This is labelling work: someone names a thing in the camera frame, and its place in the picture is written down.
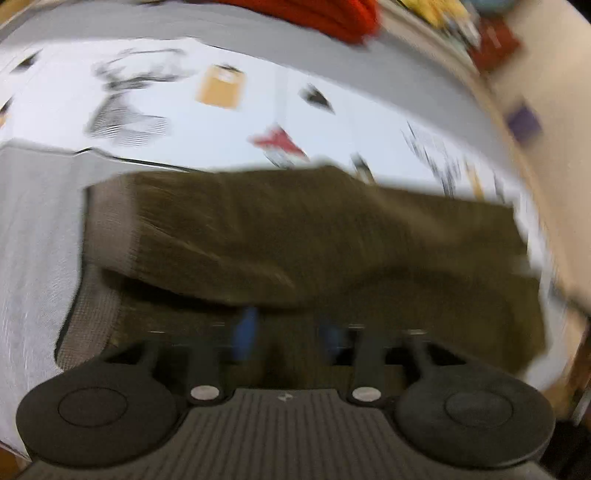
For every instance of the wooden bed frame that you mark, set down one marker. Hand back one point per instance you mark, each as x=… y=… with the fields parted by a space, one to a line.
x=575 y=300

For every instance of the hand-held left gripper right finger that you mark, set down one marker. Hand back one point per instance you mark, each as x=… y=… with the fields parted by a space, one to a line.
x=331 y=344

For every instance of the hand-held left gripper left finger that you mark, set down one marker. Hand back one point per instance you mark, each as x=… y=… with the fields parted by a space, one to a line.
x=247 y=332

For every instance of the purple board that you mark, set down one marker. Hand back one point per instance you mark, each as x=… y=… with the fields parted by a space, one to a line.
x=524 y=123

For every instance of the red folded blanket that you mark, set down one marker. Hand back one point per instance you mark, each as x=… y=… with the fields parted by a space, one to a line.
x=323 y=16

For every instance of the red cushion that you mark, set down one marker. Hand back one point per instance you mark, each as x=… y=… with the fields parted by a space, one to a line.
x=494 y=44

